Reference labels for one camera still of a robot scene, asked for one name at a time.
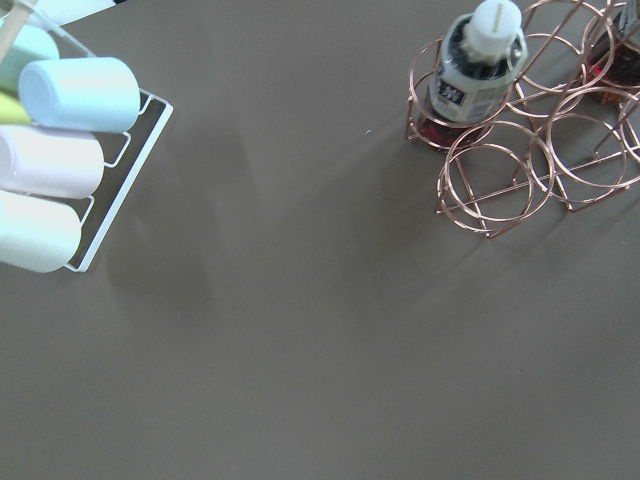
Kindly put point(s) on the tea bottle in rack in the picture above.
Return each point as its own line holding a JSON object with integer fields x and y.
{"x": 614, "y": 58}
{"x": 479, "y": 58}

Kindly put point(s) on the pink cup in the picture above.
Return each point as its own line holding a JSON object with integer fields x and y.
{"x": 50, "y": 162}

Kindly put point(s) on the light blue cup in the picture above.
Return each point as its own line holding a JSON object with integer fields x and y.
{"x": 97, "y": 94}

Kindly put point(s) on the white cup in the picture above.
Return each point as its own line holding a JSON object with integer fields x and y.
{"x": 37, "y": 234}

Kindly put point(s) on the yellow cup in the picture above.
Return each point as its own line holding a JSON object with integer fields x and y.
{"x": 12, "y": 112}

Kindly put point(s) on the green cup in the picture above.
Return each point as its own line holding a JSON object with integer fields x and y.
{"x": 31, "y": 44}

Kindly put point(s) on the copper wire bottle rack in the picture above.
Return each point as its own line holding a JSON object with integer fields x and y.
{"x": 550, "y": 142}

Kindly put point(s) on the white wire cup rack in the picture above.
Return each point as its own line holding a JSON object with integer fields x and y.
{"x": 125, "y": 153}

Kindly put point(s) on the wooden rack handle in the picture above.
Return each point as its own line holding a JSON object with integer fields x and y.
{"x": 16, "y": 18}

